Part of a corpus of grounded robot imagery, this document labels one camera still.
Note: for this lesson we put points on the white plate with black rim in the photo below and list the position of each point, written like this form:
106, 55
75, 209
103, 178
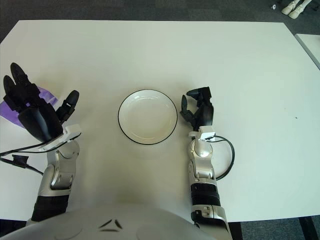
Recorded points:
147, 117

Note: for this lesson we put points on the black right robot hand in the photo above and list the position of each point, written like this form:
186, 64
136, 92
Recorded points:
206, 113

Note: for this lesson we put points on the grey robot torso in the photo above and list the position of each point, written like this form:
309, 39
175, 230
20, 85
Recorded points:
112, 225

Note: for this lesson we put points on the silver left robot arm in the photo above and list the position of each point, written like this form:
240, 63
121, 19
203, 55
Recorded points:
62, 170

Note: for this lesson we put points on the white side table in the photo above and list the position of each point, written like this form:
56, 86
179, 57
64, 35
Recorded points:
312, 46

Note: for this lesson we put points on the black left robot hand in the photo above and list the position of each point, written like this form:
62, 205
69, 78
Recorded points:
37, 120

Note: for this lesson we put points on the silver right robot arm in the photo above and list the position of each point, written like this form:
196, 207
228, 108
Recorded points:
202, 155

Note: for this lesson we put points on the black table leg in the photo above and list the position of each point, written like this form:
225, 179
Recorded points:
235, 232
306, 230

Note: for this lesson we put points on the white robot foot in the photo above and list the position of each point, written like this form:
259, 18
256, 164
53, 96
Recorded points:
298, 11
287, 8

